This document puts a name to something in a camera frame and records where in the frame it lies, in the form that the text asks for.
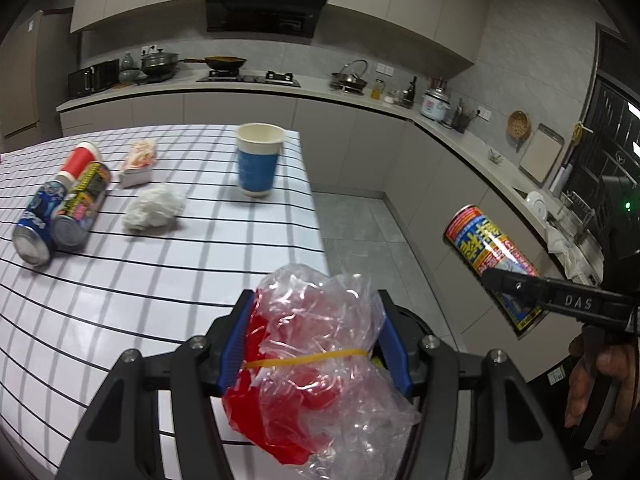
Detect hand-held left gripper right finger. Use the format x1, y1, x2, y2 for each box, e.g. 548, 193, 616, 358
372, 290, 573, 480

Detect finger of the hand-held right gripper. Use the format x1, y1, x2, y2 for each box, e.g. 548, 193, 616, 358
482, 266, 548, 311

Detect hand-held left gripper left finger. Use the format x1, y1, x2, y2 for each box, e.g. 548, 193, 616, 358
57, 289, 256, 480

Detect black bucket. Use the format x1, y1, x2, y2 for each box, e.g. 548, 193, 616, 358
390, 305, 436, 346

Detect red yellow label can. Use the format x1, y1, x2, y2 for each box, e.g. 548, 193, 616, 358
444, 205, 548, 336

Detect clear red plastic bag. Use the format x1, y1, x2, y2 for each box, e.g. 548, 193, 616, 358
221, 262, 421, 480

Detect blue white paper cup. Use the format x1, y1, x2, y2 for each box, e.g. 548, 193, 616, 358
235, 123, 286, 198

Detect small red white box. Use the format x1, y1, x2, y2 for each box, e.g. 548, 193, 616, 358
118, 140, 158, 188

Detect black yellow drink can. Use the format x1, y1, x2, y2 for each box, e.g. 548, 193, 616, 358
51, 161, 112, 253

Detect blue drink can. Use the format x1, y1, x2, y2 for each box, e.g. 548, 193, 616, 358
12, 182, 68, 265

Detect red paper cup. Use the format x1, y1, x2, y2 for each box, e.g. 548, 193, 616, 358
57, 142, 100, 181

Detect person's right hand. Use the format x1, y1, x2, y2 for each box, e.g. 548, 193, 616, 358
565, 332, 640, 438

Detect white cloth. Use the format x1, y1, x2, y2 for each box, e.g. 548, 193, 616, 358
547, 225, 581, 271

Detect white plate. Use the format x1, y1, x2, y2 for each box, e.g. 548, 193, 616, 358
525, 191, 548, 218

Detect checkered white tablecloth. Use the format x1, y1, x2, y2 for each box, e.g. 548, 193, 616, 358
0, 124, 331, 476

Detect grey kitchen counter cabinets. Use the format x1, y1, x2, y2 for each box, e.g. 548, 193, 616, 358
56, 77, 611, 376

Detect beige cutting board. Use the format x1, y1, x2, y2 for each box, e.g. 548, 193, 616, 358
518, 123, 566, 184

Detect wicker basket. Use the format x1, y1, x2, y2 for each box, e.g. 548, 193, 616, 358
506, 111, 531, 141

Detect crumpled white tissue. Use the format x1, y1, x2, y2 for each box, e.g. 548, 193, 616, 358
122, 183, 187, 232

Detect black utensil holder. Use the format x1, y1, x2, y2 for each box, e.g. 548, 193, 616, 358
452, 100, 476, 133

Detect black window grille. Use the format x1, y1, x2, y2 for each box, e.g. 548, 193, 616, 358
580, 25, 640, 196

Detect white rice cooker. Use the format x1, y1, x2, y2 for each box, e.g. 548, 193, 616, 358
419, 86, 453, 123

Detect steel kettle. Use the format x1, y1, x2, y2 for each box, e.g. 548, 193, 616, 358
330, 60, 370, 95

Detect black gas stove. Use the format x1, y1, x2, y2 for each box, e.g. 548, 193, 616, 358
196, 71, 302, 88

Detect black wok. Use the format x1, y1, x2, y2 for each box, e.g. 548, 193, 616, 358
182, 56, 248, 73

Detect black lidded pot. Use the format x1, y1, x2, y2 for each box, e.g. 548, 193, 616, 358
140, 50, 180, 80

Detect green ceramic jar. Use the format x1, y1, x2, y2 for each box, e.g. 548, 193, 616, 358
118, 54, 141, 83

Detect black microwave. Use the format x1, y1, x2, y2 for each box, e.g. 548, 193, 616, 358
67, 58, 121, 100

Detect beige refrigerator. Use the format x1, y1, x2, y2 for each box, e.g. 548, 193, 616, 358
0, 10, 46, 153

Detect black range hood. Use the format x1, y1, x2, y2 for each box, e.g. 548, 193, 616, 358
202, 0, 332, 38

